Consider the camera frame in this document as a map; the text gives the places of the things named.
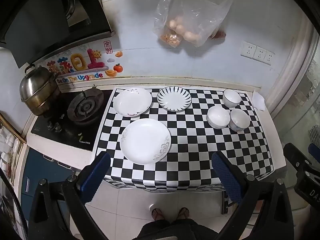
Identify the glass sliding door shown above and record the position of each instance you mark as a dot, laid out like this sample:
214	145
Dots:
300	110

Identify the bag of orange dried food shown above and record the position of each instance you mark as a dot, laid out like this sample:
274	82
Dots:
171	39

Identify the large white plate grey pattern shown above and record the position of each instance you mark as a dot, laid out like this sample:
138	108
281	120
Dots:
145	141

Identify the plain white bowl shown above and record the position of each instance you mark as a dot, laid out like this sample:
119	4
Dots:
218	117

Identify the cluttered side shelf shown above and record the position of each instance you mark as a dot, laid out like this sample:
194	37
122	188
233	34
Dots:
10	152

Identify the red seal wall sticker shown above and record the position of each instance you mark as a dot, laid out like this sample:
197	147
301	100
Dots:
108	47

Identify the white wall socket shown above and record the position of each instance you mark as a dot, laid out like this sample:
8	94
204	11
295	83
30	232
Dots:
260	54
248	49
269	58

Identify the white bowl with blue pattern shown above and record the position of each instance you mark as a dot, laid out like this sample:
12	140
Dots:
239	120

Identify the stainless steel steamer pot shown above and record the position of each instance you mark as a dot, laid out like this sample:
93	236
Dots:
37	87

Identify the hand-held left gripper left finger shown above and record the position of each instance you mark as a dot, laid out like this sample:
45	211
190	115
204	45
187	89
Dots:
96	177

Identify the black gas stove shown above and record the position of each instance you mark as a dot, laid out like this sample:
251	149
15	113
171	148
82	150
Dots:
62	130

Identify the brown egg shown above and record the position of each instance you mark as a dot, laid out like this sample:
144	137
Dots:
180	28
172	23
188	36
196	38

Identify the person's right foot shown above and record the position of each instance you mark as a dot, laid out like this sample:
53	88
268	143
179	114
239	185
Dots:
183	213

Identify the white bowl with dark rim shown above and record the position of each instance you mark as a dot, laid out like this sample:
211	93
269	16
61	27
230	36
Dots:
231	98

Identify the white plate with floral edge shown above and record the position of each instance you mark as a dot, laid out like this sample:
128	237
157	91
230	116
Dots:
132	102

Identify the black white checkered mat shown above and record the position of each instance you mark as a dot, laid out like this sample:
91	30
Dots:
190	140

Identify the black range hood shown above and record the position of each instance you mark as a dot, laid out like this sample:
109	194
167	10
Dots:
37	17

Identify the clear plastic bag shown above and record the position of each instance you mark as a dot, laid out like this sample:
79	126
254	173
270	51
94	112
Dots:
197	7

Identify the tangerine wall sticker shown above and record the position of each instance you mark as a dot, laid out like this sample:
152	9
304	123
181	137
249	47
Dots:
118	68

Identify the blue kitchen cabinet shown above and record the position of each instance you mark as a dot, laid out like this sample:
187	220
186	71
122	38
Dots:
37	162

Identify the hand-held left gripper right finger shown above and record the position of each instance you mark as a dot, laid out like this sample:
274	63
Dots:
225	177

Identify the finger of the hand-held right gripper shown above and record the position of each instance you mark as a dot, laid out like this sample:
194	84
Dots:
314	151
293	156

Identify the colourful wall sticker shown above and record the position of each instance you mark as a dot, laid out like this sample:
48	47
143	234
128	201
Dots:
77	63

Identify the white paper tissue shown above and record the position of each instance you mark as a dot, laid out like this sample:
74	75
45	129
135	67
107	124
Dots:
258	100

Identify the bag of red dried food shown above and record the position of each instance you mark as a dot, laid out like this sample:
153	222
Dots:
218	33

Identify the white plate with dark stripes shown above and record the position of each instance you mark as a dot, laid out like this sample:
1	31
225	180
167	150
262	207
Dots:
174	99

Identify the person's dark pants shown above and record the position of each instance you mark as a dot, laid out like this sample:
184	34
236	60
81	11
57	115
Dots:
175	230

